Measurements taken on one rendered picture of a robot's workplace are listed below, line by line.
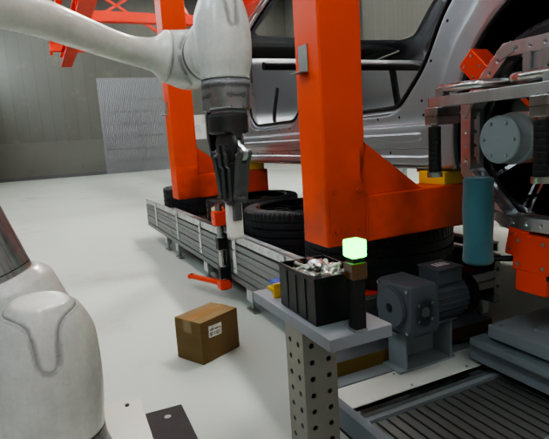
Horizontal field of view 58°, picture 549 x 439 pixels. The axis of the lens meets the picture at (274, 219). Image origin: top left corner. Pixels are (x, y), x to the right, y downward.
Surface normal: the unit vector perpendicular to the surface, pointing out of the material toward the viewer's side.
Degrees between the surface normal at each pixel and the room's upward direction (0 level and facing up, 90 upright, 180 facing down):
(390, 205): 90
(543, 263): 90
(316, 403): 90
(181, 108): 90
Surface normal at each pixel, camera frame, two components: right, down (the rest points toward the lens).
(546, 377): -0.90, 0.12
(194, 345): -0.62, 0.16
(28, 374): 0.12, -0.06
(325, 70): 0.43, 0.12
